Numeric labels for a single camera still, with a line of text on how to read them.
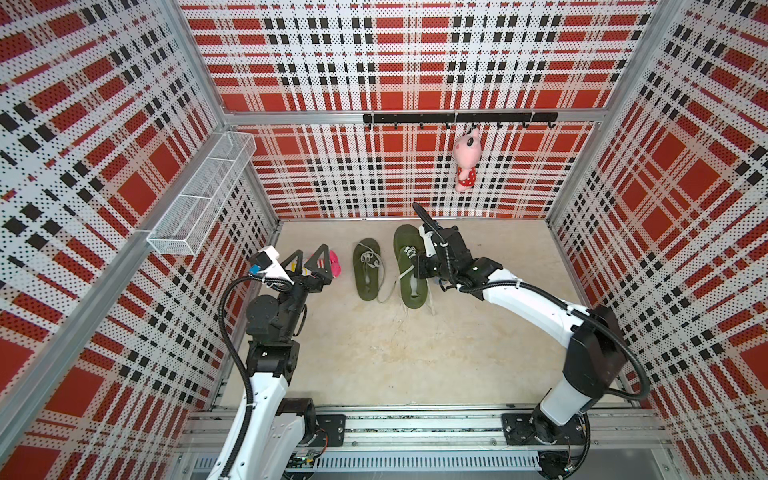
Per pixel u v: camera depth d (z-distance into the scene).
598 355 0.44
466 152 0.92
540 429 0.65
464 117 0.89
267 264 0.58
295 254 0.70
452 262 0.63
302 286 0.61
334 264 1.01
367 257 1.01
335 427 0.73
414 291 0.82
